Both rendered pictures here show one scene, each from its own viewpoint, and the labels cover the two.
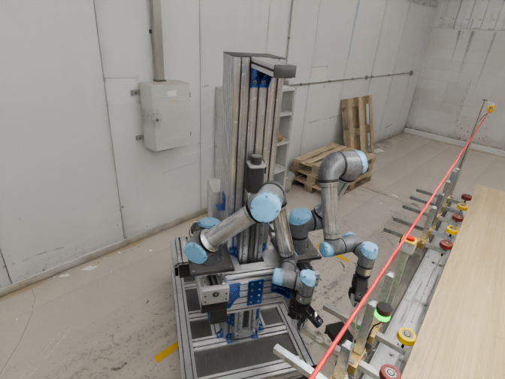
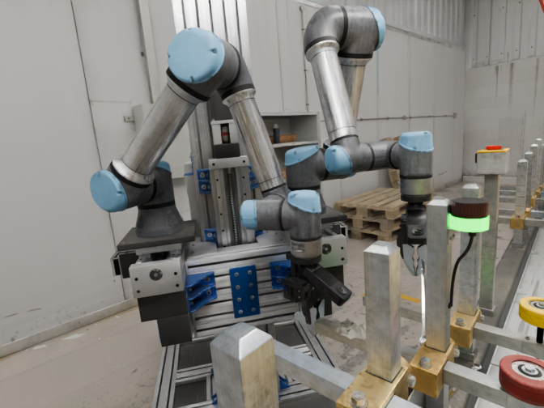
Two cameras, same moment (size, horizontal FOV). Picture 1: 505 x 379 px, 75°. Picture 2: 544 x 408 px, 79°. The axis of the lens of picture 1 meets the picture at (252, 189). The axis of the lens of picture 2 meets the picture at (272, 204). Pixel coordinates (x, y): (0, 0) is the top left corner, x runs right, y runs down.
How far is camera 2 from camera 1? 0.97 m
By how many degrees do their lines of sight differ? 16
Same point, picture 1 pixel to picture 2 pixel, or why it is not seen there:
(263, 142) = not seen: hidden behind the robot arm
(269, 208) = (197, 47)
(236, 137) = not seen: hidden behind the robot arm
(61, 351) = not seen: outside the picture
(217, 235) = (134, 145)
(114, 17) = (99, 37)
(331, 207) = (332, 82)
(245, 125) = (195, 22)
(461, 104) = (522, 138)
